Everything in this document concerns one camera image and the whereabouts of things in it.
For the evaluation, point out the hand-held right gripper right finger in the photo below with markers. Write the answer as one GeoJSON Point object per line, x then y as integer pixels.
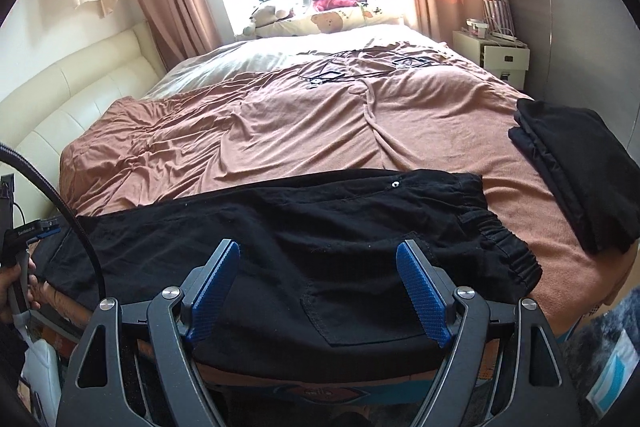
{"type": "Point", "coordinates": [422, 297]}

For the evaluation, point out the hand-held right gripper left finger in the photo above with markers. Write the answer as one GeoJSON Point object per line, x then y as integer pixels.
{"type": "Point", "coordinates": [215, 292]}

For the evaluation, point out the black pants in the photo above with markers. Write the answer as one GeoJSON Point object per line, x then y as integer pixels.
{"type": "Point", "coordinates": [575, 167]}
{"type": "Point", "coordinates": [325, 232]}

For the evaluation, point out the black folded pants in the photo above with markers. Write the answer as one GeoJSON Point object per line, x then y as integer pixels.
{"type": "Point", "coordinates": [575, 167]}

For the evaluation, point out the person's left hand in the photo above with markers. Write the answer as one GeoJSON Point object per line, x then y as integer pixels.
{"type": "Point", "coordinates": [31, 269]}

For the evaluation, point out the blue printed bed sheet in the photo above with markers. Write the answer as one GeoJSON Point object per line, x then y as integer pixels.
{"type": "Point", "coordinates": [300, 394]}

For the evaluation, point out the cream padded headboard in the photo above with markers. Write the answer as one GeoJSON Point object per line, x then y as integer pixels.
{"type": "Point", "coordinates": [75, 97]}

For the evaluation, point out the white plastic bin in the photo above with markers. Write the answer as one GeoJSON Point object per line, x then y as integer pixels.
{"type": "Point", "coordinates": [40, 367]}

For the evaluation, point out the grey blue shaggy rug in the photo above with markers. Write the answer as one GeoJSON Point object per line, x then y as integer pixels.
{"type": "Point", "coordinates": [590, 332]}

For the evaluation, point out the brown blanket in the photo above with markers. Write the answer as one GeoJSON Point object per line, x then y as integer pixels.
{"type": "Point", "coordinates": [300, 132]}

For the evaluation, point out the white blue plastic packet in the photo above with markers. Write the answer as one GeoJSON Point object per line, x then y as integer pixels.
{"type": "Point", "coordinates": [612, 367]}

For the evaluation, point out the white nightstand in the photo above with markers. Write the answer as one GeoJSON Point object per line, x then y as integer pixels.
{"type": "Point", "coordinates": [500, 57]}

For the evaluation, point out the white power strip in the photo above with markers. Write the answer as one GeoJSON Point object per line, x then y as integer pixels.
{"type": "Point", "coordinates": [507, 39]}

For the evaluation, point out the small white box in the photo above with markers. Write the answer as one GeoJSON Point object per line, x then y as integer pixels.
{"type": "Point", "coordinates": [477, 27]}

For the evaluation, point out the white plush toy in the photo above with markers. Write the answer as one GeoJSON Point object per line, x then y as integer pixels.
{"type": "Point", "coordinates": [267, 14]}

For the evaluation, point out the bear print pillow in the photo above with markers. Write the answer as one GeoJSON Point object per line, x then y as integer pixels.
{"type": "Point", "coordinates": [330, 21]}

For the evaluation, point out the striped bag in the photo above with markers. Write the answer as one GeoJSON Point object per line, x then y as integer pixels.
{"type": "Point", "coordinates": [495, 12]}

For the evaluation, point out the red cloth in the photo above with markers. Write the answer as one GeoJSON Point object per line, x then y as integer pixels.
{"type": "Point", "coordinates": [337, 1]}

